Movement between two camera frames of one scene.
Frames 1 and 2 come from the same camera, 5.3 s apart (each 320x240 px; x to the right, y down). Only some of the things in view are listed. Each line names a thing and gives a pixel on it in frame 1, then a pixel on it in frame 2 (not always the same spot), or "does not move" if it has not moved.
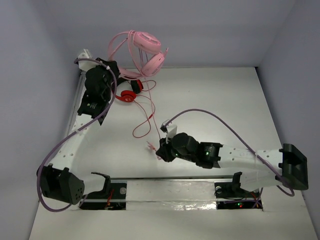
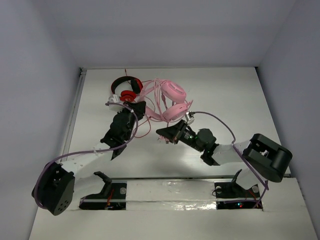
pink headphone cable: (152, 147) to (155, 82)
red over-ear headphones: (129, 96) does not move
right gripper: (164, 150) to (174, 133)
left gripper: (110, 68) to (135, 110)
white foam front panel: (181, 211) does not move
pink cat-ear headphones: (147, 48) to (174, 104)
